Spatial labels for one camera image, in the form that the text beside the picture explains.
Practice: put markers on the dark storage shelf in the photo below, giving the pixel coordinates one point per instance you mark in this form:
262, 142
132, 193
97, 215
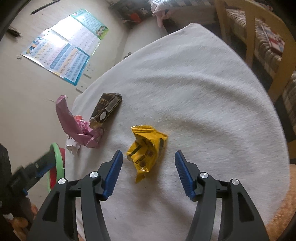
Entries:
133, 11

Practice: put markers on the black gold packet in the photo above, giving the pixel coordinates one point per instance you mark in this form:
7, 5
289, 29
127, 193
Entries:
105, 106

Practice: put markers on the orange fuzzy cushion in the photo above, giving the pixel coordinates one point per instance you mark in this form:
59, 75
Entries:
286, 211

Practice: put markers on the bed with patterned quilt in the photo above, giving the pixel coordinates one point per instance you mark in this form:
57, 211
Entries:
184, 12

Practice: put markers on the pink snack bag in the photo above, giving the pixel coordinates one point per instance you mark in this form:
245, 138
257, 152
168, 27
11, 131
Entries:
77, 129

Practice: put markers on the yellow snack wrapper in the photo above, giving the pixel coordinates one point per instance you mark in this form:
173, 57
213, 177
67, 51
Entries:
146, 150

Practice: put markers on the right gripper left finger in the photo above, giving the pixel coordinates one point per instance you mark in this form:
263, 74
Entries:
56, 219

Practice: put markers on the wall poster chart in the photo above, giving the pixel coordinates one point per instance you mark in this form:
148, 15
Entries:
65, 48

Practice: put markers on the green red trash bin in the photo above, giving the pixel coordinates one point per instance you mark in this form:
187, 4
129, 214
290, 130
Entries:
58, 170

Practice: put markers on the yellow wooden chair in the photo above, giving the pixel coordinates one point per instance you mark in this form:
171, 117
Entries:
253, 23

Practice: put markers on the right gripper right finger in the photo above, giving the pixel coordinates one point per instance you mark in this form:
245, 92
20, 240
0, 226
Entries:
240, 219

